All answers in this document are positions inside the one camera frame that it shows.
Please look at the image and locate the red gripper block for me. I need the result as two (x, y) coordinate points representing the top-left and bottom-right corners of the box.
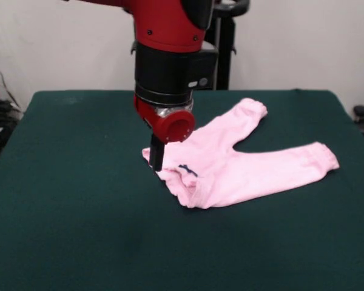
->
(133, 93), (197, 176)

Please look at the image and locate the black cable bundle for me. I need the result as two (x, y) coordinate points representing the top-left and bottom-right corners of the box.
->
(0, 98), (22, 124)

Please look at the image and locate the dark green table cloth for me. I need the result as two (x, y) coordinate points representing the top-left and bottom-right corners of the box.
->
(0, 89), (364, 291)

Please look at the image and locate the pink garment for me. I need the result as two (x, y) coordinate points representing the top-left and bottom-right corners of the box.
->
(141, 97), (340, 210)

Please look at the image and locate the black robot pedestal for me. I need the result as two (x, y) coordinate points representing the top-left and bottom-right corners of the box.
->
(130, 0), (250, 91)

